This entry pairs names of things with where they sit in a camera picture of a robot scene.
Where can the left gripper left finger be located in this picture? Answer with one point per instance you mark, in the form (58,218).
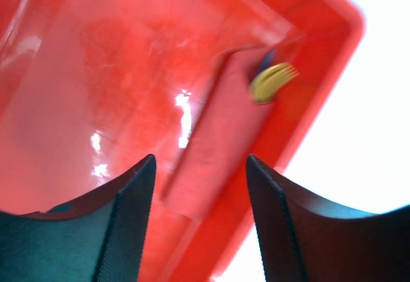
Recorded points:
(98,236)

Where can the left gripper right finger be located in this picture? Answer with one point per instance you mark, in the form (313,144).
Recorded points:
(306,237)

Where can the red paper napkin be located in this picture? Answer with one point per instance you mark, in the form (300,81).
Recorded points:
(221,138)

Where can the yellow plastic fork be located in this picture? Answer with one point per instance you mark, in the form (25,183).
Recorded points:
(270,80)

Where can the blue plastic knife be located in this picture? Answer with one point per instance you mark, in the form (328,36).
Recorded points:
(267,61)

